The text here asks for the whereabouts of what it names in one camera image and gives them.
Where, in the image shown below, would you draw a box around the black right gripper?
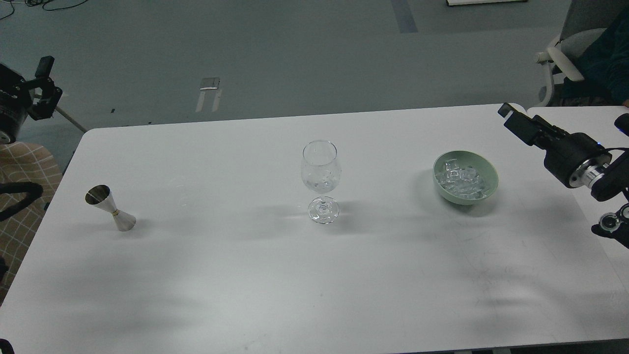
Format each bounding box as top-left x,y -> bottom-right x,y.
497,103 -> 612,188

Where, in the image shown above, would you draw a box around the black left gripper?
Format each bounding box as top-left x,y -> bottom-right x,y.
0,56 -> 63,144

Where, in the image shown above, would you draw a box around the grey office chair right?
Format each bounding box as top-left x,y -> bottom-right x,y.
535,0 -> 628,107

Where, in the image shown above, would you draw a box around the steel double jigger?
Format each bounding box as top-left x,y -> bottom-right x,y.
85,184 -> 137,232

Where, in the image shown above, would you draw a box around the black floor cables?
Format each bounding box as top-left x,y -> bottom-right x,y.
0,0 -> 89,21

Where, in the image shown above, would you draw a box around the pile of ice cubes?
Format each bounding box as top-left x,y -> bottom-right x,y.
434,158 -> 489,200

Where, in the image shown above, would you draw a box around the beige checkered cushion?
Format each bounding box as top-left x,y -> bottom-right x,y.
0,142 -> 63,305

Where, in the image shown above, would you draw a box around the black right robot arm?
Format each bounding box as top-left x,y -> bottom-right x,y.
497,103 -> 629,202

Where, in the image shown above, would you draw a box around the green bowl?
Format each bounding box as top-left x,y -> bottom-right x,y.
432,150 -> 499,206

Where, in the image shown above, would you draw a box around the clear wine glass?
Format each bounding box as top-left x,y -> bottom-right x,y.
301,140 -> 342,225

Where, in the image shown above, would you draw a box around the person in teal sweater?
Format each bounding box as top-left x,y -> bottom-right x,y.
559,7 -> 629,107

